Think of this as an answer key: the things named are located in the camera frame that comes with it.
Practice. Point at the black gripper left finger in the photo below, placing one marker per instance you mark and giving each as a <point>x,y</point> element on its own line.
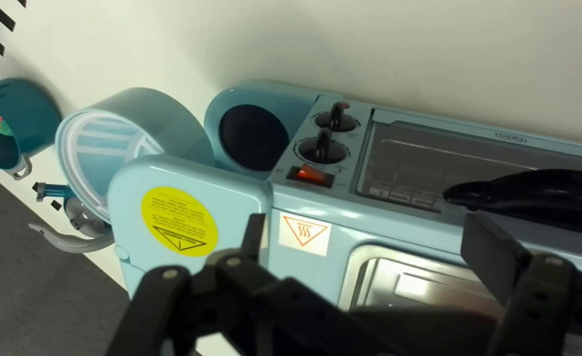
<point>253,238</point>

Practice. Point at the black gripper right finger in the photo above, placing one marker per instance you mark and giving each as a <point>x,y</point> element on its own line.
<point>494,258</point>

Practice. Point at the light blue breakfast maker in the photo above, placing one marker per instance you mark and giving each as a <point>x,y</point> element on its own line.
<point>237,191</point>

